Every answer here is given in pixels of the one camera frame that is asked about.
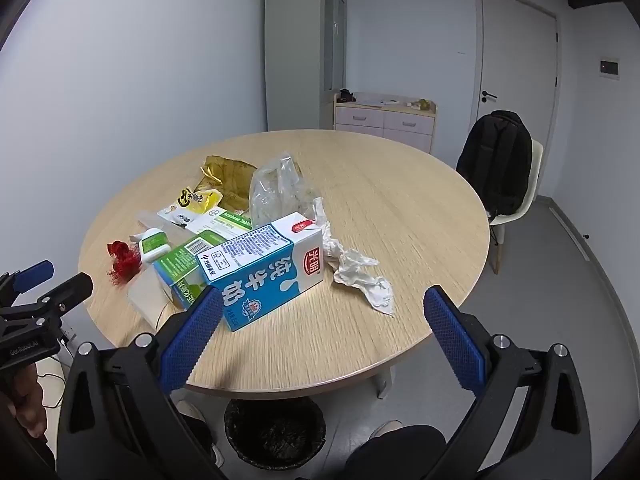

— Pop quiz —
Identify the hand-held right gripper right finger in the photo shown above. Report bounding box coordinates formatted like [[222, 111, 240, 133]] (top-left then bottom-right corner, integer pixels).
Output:
[[422, 285, 593, 480]]

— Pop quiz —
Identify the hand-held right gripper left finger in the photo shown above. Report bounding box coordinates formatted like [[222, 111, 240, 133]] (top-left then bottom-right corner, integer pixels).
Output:
[[56, 285, 224, 480]]

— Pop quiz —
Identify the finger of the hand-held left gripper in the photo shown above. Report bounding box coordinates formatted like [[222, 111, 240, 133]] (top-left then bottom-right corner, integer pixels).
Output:
[[0, 259, 55, 307], [31, 272, 95, 320]]

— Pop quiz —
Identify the blue white milk carton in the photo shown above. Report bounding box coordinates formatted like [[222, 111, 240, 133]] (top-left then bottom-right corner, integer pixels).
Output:
[[198, 211, 324, 332]]

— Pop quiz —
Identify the white green pill bottle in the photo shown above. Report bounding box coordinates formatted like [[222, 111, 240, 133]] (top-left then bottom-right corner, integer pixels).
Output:
[[139, 228, 171, 263]]

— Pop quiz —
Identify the black lined trash bin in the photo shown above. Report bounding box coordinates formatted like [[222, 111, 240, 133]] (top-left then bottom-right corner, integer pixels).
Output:
[[223, 396, 327, 471]]

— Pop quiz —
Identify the yellow snack packet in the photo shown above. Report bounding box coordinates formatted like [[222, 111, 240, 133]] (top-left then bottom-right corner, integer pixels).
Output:
[[157, 187, 224, 226]]

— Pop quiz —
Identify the clear plastic bag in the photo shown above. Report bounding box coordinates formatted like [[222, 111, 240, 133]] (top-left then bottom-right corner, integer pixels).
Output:
[[248, 151, 321, 231]]

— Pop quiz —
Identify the person's left hand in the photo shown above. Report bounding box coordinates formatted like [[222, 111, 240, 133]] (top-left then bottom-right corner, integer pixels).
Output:
[[9, 361, 49, 439]]

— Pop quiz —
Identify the red mesh net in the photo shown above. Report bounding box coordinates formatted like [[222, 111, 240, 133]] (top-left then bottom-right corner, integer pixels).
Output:
[[106, 240, 143, 286]]

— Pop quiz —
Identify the beige cardboard piece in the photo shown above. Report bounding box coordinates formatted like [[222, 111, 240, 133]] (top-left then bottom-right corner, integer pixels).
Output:
[[127, 265, 191, 328]]

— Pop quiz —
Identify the green drink carton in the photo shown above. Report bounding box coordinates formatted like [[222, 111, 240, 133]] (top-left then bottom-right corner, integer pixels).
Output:
[[152, 230, 226, 311]]

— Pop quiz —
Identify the person's left leg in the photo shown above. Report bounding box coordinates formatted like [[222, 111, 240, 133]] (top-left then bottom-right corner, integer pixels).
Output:
[[175, 399, 224, 467]]

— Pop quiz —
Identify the person's leg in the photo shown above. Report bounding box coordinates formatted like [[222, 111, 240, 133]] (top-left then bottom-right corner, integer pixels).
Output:
[[345, 420, 447, 480], [175, 399, 224, 467]]

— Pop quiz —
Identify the clear plastic wrapper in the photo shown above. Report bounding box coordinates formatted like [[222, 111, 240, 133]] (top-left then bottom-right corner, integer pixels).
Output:
[[138, 210, 196, 241]]

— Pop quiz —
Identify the person's right leg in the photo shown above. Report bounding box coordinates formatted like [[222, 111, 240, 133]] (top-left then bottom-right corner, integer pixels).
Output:
[[345, 420, 447, 480]]

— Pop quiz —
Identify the crumpled white tissue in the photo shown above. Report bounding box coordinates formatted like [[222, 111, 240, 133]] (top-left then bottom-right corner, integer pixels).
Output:
[[312, 197, 396, 317]]

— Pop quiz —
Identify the white green medicine box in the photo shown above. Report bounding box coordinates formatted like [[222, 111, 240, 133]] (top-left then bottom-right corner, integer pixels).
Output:
[[187, 207, 256, 241]]

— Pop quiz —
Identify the gold foil bag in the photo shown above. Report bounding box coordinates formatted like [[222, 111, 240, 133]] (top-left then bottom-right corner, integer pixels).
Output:
[[201, 155, 258, 211]]

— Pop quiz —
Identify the black backpack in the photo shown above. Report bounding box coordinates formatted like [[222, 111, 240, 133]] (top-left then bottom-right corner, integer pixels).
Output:
[[456, 110, 533, 218]]

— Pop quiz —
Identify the cream plastic chair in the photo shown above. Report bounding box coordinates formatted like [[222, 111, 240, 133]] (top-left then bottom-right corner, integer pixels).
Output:
[[487, 139, 544, 276]]

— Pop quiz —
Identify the pink drawer chest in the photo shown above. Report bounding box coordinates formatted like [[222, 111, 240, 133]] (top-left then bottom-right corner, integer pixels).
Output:
[[333, 92, 440, 153]]

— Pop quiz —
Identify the white door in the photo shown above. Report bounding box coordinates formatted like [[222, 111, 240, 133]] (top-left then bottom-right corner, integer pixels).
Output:
[[477, 0, 561, 196]]

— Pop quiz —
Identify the tall grey cabinet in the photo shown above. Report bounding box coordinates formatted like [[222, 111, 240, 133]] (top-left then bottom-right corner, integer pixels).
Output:
[[263, 0, 348, 133]]

